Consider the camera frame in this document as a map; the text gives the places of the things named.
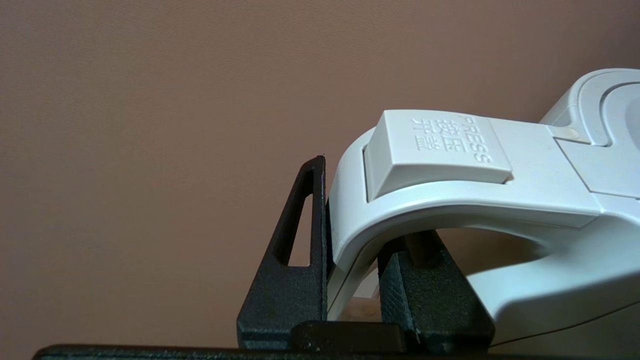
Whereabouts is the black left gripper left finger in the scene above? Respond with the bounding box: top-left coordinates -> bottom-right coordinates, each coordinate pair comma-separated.
236,155 -> 328,349

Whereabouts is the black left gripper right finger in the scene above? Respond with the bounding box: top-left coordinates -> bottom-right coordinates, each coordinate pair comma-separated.
377,230 -> 496,353

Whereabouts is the white electric kettle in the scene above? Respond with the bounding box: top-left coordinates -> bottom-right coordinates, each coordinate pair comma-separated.
325,68 -> 640,351

